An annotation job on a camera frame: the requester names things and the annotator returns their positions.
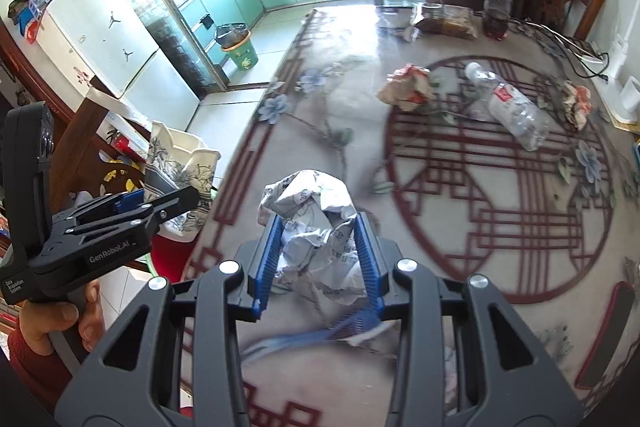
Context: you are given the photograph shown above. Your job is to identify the white patterned wrapper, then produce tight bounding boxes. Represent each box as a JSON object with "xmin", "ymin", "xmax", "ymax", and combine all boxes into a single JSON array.
[{"xmin": 143, "ymin": 121, "xmax": 221, "ymax": 243}]

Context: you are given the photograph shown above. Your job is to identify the white paper ball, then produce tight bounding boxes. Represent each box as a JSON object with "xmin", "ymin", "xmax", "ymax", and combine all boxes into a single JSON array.
[{"xmin": 258, "ymin": 169, "xmax": 366, "ymax": 306}]

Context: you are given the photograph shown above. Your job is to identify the clear water bottle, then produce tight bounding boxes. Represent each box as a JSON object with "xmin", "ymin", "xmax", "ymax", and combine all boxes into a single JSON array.
[{"xmin": 464, "ymin": 62, "xmax": 550, "ymax": 152}]

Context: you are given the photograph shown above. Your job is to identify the red wrapper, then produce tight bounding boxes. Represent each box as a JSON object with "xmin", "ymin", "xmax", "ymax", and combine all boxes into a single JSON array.
[{"xmin": 376, "ymin": 64, "xmax": 434, "ymax": 112}]

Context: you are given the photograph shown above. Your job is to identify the red green trash basket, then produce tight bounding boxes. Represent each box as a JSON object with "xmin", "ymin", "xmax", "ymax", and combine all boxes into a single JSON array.
[{"xmin": 150, "ymin": 234, "xmax": 195, "ymax": 284}]

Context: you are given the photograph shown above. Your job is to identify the green kitchen trash bin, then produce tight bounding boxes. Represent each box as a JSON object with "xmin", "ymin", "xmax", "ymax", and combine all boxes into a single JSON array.
[{"xmin": 215, "ymin": 23, "xmax": 258, "ymax": 70}]

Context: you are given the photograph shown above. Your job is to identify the person's left hand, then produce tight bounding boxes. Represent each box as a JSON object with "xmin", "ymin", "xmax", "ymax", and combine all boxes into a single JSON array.
[{"xmin": 20, "ymin": 280, "xmax": 105, "ymax": 357}]

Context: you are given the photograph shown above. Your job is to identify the carved wooden chair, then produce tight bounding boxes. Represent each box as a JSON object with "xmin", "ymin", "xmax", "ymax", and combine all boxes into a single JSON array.
[{"xmin": 49, "ymin": 98, "xmax": 143, "ymax": 213}]

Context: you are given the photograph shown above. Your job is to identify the red black phone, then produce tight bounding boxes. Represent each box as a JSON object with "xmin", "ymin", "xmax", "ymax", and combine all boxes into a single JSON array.
[{"xmin": 575, "ymin": 281, "xmax": 634, "ymax": 390}]

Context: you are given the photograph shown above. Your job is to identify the white refrigerator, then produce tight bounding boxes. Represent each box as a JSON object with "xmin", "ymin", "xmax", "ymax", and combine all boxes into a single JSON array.
[{"xmin": 37, "ymin": 0, "xmax": 200, "ymax": 130}]

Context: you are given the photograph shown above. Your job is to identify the white cup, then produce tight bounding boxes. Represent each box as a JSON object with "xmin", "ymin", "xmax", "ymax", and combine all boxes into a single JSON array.
[{"xmin": 620, "ymin": 76, "xmax": 640, "ymax": 115}]

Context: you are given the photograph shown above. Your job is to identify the white power strip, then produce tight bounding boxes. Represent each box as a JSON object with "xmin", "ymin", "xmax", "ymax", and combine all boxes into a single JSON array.
[{"xmin": 574, "ymin": 42, "xmax": 611, "ymax": 75}]

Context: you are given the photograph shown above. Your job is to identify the snack bag on table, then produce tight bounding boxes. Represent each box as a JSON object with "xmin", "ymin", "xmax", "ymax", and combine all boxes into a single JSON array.
[{"xmin": 411, "ymin": 3, "xmax": 477, "ymax": 40}]

